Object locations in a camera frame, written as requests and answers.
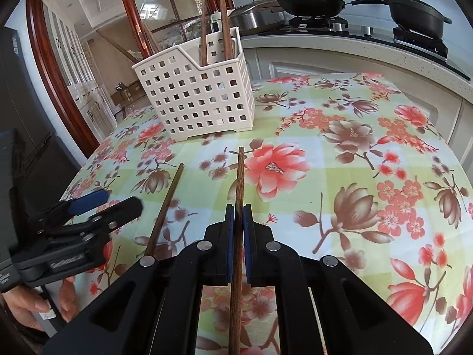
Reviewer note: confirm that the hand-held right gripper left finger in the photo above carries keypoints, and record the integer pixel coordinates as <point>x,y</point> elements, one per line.
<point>230,251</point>

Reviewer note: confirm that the floral tablecloth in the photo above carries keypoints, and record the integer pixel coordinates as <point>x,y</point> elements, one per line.
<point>351,155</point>

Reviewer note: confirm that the black gas stove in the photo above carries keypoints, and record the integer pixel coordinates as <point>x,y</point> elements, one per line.
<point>369,29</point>

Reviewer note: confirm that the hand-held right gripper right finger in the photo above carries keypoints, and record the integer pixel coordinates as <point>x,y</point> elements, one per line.
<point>247,251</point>

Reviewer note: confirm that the dark refrigerator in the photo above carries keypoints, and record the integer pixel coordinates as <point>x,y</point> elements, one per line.
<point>33,118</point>

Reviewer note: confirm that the silver rice cooker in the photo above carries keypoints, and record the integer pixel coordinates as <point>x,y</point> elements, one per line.
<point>258,16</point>

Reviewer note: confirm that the white wall cabinets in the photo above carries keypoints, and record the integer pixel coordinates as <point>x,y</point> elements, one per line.
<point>74,63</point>

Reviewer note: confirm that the person's left hand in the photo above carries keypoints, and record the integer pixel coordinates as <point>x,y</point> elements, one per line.
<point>22,307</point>

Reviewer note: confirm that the red wooden door frame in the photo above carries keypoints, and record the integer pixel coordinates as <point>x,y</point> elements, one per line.
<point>53,70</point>

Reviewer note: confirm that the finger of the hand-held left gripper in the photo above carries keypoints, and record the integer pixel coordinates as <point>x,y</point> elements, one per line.
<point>88,201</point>
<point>122,210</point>

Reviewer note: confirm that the black lidded pot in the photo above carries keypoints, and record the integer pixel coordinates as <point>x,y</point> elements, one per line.
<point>415,16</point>

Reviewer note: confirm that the dark brown wooden chopstick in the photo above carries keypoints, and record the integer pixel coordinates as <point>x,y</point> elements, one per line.
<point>239,185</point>
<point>166,207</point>
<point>224,18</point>
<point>203,26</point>

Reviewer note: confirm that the black frying pan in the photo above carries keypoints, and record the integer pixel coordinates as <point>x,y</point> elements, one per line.
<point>310,5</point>

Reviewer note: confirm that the white perforated plastic basket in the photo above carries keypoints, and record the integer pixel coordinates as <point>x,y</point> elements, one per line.
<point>192,100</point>

